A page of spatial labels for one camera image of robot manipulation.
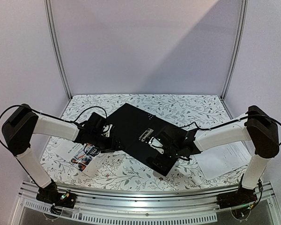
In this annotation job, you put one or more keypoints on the aluminium mounting rail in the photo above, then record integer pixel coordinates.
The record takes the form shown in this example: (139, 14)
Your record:
(140, 199)

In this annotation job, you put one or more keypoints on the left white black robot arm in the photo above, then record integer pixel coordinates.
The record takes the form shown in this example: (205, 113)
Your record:
(24, 122)

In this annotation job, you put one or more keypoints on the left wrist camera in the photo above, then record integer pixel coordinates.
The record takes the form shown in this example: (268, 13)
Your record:
(96, 121)

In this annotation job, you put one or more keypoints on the right aluminium frame post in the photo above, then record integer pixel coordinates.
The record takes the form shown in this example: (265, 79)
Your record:
(236, 47)

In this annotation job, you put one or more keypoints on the left aluminium frame post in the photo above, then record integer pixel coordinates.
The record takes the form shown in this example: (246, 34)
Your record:
(56, 48)

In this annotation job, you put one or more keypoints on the perforated white cable tray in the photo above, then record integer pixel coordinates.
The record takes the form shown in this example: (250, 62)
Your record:
(39, 214)

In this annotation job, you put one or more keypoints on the floral patterned tablecloth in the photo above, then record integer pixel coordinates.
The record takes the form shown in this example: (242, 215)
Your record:
(121, 171)

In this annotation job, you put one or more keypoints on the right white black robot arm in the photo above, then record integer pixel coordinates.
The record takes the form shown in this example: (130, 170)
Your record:
(255, 125)

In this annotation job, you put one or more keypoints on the aluminium frame post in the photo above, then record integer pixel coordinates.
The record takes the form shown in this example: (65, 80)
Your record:
(56, 48)
(236, 47)

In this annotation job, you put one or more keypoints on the black clip folder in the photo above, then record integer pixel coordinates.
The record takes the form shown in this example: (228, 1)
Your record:
(129, 123)

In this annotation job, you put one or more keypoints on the white text paper sheet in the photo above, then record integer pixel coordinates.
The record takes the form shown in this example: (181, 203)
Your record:
(223, 159)

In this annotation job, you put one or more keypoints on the silver folder clip mechanism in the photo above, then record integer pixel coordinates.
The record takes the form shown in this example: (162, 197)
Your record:
(146, 134)

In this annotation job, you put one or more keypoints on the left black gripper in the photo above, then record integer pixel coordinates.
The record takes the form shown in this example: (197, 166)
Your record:
(111, 148)

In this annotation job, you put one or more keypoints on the colour printed brochure sheet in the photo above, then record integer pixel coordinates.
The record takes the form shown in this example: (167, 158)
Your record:
(86, 158)

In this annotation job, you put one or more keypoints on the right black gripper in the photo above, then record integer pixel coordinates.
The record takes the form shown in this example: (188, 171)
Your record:
(162, 146)

